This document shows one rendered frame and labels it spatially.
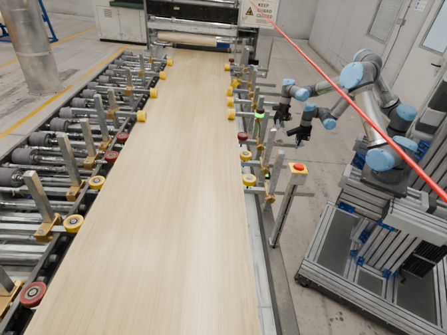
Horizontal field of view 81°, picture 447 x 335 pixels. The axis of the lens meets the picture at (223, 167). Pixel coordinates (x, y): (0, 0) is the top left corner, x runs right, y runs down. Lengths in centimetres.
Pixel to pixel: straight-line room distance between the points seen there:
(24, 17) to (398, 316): 521
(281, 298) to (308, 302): 88
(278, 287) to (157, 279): 57
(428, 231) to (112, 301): 143
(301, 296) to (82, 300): 155
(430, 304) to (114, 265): 200
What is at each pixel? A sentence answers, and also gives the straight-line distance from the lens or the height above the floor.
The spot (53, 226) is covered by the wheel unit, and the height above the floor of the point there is 85.
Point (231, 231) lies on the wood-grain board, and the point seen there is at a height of 90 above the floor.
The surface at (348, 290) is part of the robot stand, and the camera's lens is 210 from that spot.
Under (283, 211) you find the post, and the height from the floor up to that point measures 97.
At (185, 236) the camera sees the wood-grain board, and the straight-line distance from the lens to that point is 121.
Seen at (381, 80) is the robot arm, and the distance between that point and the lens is 199.
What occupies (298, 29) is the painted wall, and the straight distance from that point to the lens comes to 1061.
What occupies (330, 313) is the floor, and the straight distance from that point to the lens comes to 224.
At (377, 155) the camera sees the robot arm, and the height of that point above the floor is 123.
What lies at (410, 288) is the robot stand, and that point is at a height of 21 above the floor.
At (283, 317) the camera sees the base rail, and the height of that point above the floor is 70.
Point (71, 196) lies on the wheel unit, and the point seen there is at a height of 83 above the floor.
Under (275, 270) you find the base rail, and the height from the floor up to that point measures 70.
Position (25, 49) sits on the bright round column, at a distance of 503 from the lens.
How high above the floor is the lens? 185
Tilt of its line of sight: 37 degrees down
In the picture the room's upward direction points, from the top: 7 degrees clockwise
